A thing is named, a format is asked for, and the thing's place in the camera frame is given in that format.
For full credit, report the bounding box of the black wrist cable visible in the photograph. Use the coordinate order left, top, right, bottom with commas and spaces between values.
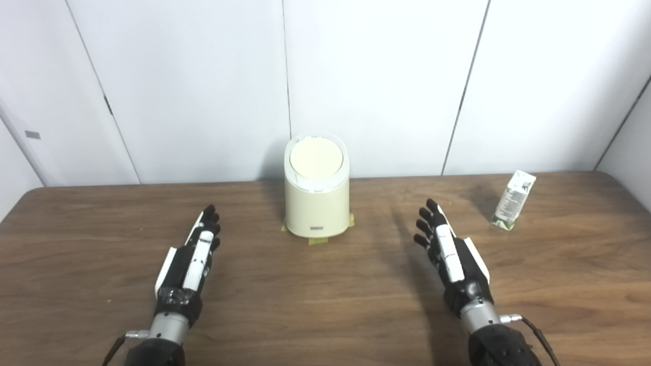
500, 314, 560, 366
102, 330, 151, 366

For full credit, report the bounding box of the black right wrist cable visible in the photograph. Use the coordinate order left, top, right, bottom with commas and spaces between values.
500, 314, 560, 366

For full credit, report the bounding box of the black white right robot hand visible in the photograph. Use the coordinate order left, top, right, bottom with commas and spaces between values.
413, 198, 495, 319

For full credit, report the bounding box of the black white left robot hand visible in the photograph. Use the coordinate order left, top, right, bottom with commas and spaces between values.
154, 204, 222, 326

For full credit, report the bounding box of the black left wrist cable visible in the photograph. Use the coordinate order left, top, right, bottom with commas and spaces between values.
102, 330, 151, 366

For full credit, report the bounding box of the cream-colored bin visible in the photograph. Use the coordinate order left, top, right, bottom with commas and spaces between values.
283, 133, 351, 238

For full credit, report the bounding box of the round cream bin lid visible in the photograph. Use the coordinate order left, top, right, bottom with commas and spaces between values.
289, 136, 345, 179

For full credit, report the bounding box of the white green milk carton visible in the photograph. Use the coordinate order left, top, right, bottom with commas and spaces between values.
490, 170, 537, 231

